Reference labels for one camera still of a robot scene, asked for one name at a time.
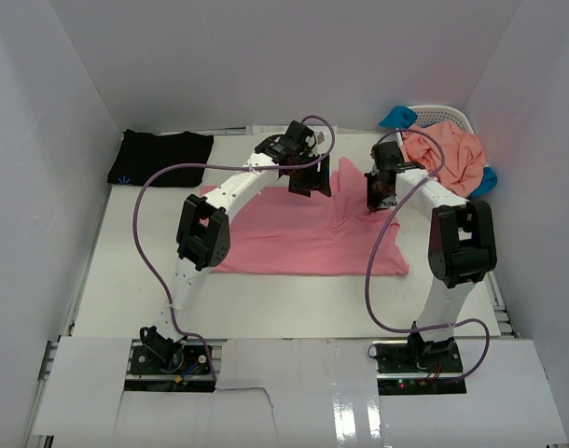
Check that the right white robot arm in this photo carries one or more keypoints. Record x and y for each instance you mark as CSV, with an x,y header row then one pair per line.
x,y
461,246

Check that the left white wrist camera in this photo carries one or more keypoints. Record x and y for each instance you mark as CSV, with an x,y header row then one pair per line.
x,y
316,139

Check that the white paper sheets at back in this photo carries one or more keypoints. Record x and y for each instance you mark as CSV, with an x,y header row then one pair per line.
x,y
263,129

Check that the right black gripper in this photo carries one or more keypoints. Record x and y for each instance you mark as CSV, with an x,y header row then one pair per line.
x,y
372,202

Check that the blue t shirt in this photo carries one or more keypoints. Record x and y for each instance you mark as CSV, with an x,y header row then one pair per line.
x,y
489,180

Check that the white perforated laundry basket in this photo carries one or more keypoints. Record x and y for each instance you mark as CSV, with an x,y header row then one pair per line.
x,y
424,116

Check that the salmon orange t shirt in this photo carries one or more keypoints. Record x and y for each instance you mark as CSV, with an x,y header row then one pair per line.
x,y
465,157

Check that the folded black t shirt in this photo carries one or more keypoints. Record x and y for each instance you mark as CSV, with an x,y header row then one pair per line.
x,y
143,154

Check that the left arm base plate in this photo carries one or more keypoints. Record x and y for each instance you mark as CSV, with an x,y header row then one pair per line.
x,y
188,371

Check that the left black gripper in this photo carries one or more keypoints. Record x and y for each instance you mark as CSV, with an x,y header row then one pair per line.
x,y
316,182

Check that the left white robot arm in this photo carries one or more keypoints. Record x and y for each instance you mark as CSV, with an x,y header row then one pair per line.
x,y
203,237

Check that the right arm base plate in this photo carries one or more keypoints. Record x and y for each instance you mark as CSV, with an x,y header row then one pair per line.
x,y
401,374

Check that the pink t shirt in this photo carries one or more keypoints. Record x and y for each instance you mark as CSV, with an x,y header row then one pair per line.
x,y
279,232

